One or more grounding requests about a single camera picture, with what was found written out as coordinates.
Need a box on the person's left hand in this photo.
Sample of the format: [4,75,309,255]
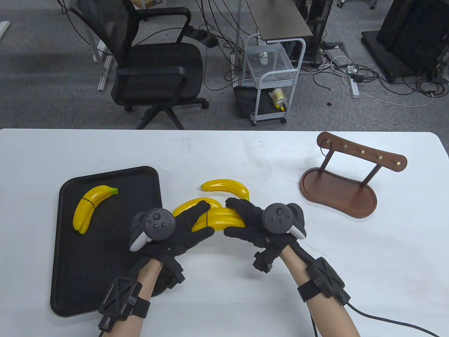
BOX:
[130,200,215,289]

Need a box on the person's right hand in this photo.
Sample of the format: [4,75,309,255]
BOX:
[224,197,299,272]

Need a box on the person's left forearm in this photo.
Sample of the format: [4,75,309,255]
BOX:
[105,260,163,337]

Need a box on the person's right forearm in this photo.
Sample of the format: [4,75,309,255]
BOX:
[279,246,360,337]

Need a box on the grey handheld controller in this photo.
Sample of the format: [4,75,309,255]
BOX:
[262,203,307,240]
[130,208,176,252]

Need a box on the brown wooden hook stand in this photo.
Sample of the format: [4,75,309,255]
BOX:
[299,132,408,219]

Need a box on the black plastic tray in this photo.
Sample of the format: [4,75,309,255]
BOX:
[50,166,172,317]

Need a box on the black mesh bin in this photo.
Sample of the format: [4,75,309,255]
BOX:
[233,85,258,119]

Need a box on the white utility cart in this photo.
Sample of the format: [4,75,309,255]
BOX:
[243,33,306,127]

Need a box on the yellow white bottle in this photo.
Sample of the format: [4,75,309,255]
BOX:
[268,88,287,112]

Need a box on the black office chair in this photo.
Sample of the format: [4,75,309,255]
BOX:
[68,0,210,130]

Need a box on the metal floor box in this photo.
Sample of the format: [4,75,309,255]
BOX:
[321,42,348,68]

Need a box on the dark top side table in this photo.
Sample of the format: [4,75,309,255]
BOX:
[236,0,314,67]

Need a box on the cardboard box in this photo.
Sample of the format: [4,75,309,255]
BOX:
[132,0,164,10]

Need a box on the black equipment base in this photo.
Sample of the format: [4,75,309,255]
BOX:
[361,0,449,83]

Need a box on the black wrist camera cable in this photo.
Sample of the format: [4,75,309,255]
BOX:
[346,302,441,337]

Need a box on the silver metal frame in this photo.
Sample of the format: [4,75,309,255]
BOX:
[93,21,115,92]

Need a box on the tangle of black cables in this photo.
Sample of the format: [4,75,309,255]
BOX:
[310,53,449,106]

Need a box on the white floor cable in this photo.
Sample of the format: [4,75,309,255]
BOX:
[358,90,435,107]

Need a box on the black metal desk frame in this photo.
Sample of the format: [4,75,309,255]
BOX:
[294,0,334,67]

